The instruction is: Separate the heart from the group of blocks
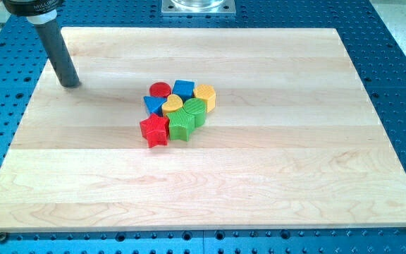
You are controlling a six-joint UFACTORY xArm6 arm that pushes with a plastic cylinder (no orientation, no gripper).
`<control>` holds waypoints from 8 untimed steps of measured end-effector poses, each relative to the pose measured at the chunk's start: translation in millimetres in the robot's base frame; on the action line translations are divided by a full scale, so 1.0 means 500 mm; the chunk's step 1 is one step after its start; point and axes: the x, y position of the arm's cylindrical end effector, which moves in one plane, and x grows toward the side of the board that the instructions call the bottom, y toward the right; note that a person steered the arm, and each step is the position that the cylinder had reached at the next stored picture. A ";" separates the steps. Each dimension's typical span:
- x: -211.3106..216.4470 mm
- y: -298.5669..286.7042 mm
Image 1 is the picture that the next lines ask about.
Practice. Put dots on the board corner screw left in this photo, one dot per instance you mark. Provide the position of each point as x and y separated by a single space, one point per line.
3 237

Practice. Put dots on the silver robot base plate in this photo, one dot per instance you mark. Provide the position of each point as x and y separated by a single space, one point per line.
197 7

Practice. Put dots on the green star block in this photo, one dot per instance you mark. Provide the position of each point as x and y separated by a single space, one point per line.
181 125

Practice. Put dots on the green cylinder block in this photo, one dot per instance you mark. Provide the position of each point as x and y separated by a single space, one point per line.
198 109

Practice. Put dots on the red star block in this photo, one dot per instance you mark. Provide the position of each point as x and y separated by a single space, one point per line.
155 130

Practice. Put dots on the red cylinder block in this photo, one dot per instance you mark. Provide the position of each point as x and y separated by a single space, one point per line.
160 89

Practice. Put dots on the blue triangle block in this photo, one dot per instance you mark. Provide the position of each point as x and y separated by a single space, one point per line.
154 104

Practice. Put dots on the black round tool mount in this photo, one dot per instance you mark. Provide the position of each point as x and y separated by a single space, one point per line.
31 7

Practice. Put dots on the yellow heart block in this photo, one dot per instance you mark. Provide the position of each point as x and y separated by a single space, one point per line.
173 103

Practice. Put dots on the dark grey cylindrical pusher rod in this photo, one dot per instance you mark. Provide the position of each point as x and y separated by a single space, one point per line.
52 39

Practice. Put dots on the blue cube block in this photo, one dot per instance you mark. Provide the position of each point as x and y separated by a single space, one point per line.
183 89

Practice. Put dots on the light wooden board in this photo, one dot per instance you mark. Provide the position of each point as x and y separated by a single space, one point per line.
294 141

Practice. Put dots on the yellow hexagon block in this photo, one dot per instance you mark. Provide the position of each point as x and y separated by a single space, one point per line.
207 94

